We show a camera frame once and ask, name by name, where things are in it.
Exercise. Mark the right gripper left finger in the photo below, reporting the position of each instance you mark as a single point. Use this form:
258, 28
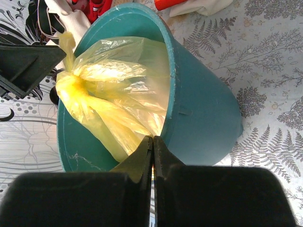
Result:
118, 198

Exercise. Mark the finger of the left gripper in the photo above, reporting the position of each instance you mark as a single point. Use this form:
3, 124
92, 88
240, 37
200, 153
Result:
23, 67

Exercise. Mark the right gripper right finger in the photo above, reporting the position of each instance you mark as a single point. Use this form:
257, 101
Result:
216, 196

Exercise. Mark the yellow plastic trash bag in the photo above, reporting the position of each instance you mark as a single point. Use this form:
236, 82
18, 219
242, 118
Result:
118, 89

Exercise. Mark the cream canvas tote bag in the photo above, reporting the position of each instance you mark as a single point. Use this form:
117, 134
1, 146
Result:
74, 21

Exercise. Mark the teal plastic trash bin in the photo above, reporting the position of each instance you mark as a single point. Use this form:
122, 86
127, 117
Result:
203, 119

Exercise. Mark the rainbow striped bag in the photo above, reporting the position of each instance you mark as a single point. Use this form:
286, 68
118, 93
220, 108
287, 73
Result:
164, 4

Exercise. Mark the red cloth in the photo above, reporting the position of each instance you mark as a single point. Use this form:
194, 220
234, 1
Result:
91, 8

